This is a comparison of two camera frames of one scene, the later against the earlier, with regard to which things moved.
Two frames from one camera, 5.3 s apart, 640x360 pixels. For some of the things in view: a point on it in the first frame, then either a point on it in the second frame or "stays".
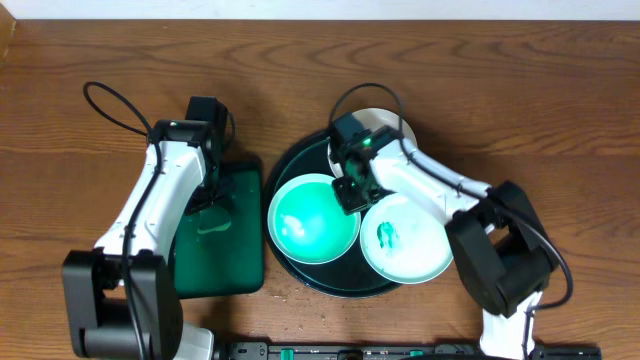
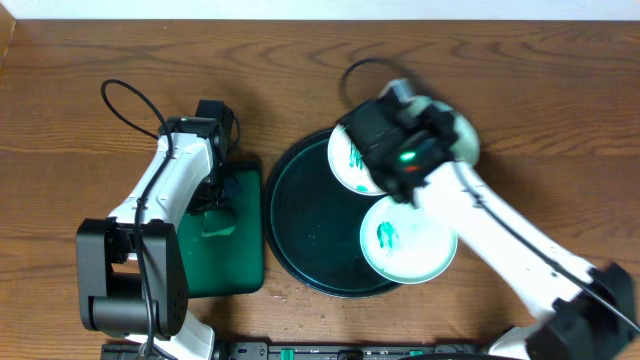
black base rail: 390,350 stays
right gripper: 349,203 → 434,121
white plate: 307,221 → 466,147
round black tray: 351,277 stays
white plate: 404,242 stays
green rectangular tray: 220,247 stays
